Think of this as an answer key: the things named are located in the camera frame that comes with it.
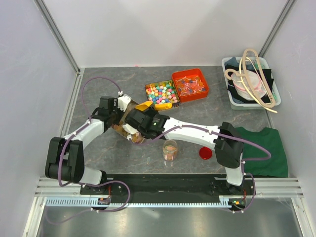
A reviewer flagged brown tin of popsicle candies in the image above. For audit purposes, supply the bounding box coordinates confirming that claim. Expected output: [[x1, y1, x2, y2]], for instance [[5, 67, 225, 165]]
[[111, 100, 145, 144]]

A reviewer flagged clear glass jar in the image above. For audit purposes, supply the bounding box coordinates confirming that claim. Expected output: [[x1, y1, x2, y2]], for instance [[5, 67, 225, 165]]
[[162, 140, 178, 167]]

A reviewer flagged yellow plastic scoop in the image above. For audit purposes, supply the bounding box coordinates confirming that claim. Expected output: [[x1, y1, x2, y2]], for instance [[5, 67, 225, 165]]
[[135, 101, 172, 111]]

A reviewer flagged red jar lid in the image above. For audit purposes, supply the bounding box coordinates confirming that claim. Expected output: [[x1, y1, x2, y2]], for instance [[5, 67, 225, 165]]
[[199, 147, 213, 160]]

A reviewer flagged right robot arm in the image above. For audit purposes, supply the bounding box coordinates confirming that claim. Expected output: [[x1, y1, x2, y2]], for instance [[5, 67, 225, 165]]
[[123, 108, 244, 195]]

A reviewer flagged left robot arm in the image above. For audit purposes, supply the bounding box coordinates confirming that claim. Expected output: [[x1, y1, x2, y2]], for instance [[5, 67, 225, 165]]
[[45, 96, 126, 194]]

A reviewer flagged tin of colourful star candies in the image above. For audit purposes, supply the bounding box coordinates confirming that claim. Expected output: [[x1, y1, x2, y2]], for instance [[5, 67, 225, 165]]
[[145, 80, 180, 110]]

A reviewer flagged orange box of candies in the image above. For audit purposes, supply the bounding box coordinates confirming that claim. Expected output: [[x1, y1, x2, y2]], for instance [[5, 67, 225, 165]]
[[171, 68, 209, 103]]

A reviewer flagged beige clothes hanger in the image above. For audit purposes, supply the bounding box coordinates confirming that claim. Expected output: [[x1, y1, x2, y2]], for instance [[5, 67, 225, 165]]
[[225, 48, 277, 114]]

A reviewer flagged white laundry basket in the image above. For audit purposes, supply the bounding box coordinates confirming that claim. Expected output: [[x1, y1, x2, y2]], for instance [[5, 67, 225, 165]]
[[222, 56, 281, 113]]

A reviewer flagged green cloth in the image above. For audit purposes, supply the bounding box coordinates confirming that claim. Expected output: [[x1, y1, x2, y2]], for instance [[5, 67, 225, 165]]
[[234, 126, 289, 178]]

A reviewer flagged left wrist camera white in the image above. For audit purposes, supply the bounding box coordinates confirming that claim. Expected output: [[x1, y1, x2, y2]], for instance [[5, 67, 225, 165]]
[[118, 94, 131, 112]]

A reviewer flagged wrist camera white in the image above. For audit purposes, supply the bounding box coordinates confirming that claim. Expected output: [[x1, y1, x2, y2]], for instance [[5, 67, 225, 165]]
[[122, 123, 138, 135], [118, 94, 131, 112]]

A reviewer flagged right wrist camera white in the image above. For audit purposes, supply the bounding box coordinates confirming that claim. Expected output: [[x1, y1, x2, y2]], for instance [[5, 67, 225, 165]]
[[122, 123, 138, 135]]

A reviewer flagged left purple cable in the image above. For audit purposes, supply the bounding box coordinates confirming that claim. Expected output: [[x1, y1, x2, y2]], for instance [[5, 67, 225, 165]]
[[45, 76, 131, 225]]

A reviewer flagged purple cable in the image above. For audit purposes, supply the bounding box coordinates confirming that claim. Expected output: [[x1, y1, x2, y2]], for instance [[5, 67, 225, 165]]
[[45, 76, 131, 225], [128, 124, 272, 214]]

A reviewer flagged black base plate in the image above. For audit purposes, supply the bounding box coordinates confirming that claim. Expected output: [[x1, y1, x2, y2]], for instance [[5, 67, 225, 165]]
[[80, 174, 253, 202]]

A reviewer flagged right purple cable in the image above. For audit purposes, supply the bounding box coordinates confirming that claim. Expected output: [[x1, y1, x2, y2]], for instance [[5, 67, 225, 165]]
[[128, 124, 272, 214]]

